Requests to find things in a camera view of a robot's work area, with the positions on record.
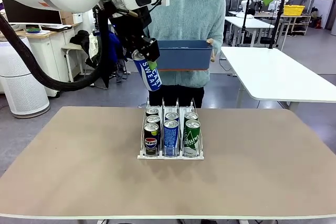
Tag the black jacket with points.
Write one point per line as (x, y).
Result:
(78, 37)

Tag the green Chilsung cider can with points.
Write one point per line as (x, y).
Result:
(191, 137)
(191, 116)

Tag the white background table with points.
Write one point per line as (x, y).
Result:
(256, 23)

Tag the wooden low shelf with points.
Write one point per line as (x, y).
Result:
(302, 24)

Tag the green bowl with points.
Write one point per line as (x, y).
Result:
(32, 29)

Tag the cream garment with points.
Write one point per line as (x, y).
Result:
(93, 47)

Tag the blue plastic bin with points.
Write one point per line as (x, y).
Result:
(183, 56)

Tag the yellow plastic crate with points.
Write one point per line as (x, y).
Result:
(294, 9)

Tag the black Pepsi can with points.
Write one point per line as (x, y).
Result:
(152, 111)
(150, 142)
(153, 119)

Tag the white office cabinet desk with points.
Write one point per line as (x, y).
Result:
(55, 48)

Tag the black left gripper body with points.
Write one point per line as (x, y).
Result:
(131, 27)

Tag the thick black tripod pole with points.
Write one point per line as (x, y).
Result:
(276, 24)

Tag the black green-tipped left gripper finger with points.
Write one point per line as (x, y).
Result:
(151, 51)
(129, 54)

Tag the person's left forearm teal sleeve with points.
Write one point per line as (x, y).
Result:
(219, 35)

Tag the red fire extinguisher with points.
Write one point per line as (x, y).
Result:
(318, 22)

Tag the white air purifier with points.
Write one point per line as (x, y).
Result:
(23, 95)

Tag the large white side table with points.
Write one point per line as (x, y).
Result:
(275, 74)

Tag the small white box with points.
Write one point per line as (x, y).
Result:
(77, 18)

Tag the beige adjustable side table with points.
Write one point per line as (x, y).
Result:
(71, 47)

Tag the black computer monitor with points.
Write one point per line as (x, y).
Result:
(26, 15)

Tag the small cardboard box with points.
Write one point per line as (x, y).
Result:
(67, 19)

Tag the black keyboard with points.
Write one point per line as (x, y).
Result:
(56, 26)

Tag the blue jacket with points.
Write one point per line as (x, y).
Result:
(114, 45)

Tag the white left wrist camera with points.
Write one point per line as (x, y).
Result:
(164, 0)

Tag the person's left hand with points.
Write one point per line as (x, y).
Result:
(210, 41)

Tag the clear white can dispenser rack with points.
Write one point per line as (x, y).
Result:
(170, 156)

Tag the person in teal fleece jacket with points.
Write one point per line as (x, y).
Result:
(191, 11)

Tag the thin black tripod pole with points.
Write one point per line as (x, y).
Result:
(247, 14)

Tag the blue Pocari Sweat can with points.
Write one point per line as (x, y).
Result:
(172, 116)
(149, 77)
(170, 137)

